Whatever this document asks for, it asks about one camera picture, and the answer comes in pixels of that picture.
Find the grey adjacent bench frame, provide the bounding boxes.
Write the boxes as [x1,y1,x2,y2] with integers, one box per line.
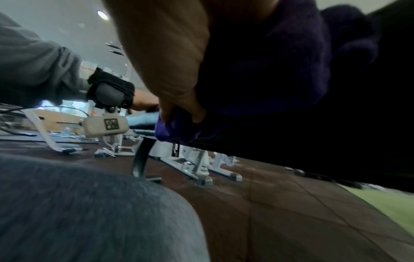
[94,112,244,186]

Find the person's left forearm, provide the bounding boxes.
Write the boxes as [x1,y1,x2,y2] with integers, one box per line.
[0,11,98,109]

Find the person's left hand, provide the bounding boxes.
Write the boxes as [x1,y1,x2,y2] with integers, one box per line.
[130,88,161,112]

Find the person's right hand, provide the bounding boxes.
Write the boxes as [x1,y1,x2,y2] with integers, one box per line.
[103,0,279,123]

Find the person's dark trousers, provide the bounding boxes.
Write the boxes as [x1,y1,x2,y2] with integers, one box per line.
[0,153,211,262]

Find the purple cleaning cloth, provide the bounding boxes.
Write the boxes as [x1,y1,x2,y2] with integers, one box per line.
[154,0,379,148]

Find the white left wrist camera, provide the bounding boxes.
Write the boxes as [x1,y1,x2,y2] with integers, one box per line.
[82,106,129,137]

